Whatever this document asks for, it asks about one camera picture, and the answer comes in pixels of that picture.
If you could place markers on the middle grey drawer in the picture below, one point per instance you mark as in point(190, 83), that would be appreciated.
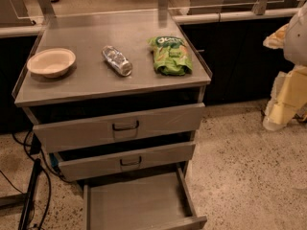
point(126, 161)

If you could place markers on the grey metal drawer cabinet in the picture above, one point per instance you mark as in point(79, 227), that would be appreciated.
point(92, 88)

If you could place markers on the grey drawer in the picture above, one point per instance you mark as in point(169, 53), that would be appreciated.
point(126, 161)
point(91, 132)
point(149, 199)

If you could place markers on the yellow taped gripper finger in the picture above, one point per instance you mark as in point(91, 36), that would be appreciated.
point(288, 96)
point(276, 40)

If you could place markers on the black floor stand bar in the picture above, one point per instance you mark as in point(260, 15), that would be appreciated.
point(28, 202)

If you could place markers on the green chip bag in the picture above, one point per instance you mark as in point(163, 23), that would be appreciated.
point(170, 55)

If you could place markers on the white counter rail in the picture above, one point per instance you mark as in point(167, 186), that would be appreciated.
point(233, 16)

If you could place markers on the white paper bowl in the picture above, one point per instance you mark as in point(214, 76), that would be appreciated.
point(51, 63)

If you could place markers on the top grey drawer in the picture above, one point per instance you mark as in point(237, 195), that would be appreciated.
point(91, 132)

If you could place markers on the bottom grey drawer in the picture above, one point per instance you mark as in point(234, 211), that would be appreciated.
point(149, 199)

